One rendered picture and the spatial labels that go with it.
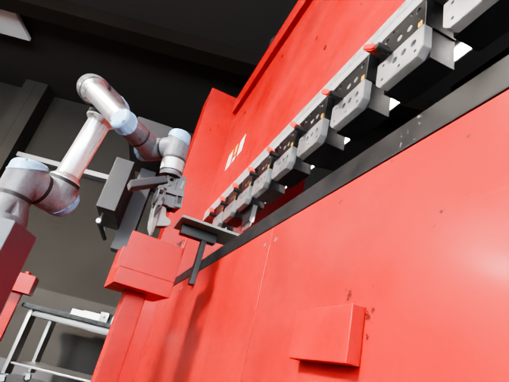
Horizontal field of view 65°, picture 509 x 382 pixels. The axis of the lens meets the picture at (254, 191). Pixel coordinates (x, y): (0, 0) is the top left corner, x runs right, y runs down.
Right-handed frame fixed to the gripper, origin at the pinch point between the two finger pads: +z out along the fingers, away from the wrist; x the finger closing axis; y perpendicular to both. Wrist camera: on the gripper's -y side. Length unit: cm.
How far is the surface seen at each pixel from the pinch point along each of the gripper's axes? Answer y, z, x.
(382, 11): 34, -58, -60
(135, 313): 2.4, 23.8, 2.0
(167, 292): 8.3, 17.1, -5.0
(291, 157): 37, -32, -17
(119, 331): -0.7, 29.2, 2.0
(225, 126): 53, -115, 113
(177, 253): 8.8, 5.7, -5.0
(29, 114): -114, -219, 429
